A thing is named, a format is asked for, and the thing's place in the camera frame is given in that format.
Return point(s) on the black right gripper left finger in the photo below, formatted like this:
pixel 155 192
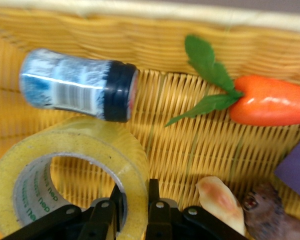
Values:
pixel 102 217

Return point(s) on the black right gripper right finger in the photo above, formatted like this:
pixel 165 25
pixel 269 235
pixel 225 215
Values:
pixel 158 217

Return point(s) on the yellowish clear tape roll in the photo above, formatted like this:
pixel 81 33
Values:
pixel 130 155

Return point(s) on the toy croissant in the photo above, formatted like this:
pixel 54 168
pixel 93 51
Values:
pixel 220 200

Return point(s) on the yellow wicker basket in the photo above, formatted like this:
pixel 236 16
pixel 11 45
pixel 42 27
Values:
pixel 190 150

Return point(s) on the brown root-shaped toy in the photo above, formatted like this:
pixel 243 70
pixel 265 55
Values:
pixel 267 212

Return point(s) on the blue-labelled jar with black lid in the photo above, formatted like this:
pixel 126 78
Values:
pixel 72 82

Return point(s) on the purple foam block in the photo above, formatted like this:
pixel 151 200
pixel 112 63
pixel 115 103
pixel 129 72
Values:
pixel 297 167

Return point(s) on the orange toy carrot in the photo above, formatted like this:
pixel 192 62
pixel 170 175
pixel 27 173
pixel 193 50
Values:
pixel 270 102

